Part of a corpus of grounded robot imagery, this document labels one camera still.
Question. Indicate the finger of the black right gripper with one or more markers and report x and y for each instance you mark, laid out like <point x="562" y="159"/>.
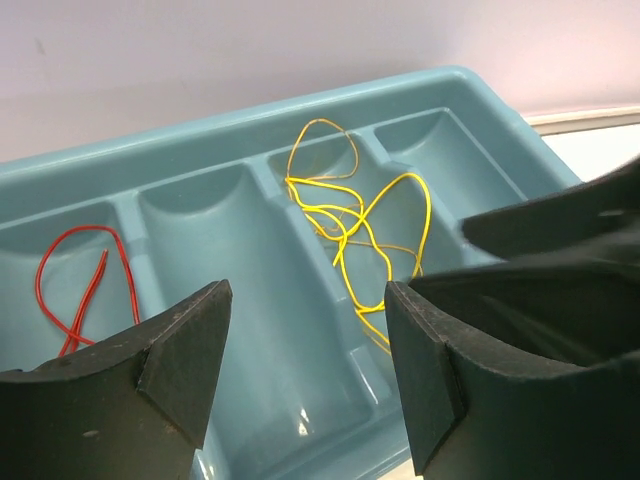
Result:
<point x="566" y="282"/>

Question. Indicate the teal four-compartment tray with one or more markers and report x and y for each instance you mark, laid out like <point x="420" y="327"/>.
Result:
<point x="305" y="206"/>

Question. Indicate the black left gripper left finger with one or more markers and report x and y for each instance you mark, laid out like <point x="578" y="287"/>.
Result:
<point x="133" y="406"/>

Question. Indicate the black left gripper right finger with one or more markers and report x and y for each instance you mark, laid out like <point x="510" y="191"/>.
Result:
<point x="476" y="407"/>

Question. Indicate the aluminium table edge rail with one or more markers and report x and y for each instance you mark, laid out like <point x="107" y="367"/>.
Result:
<point x="569" y="122"/>

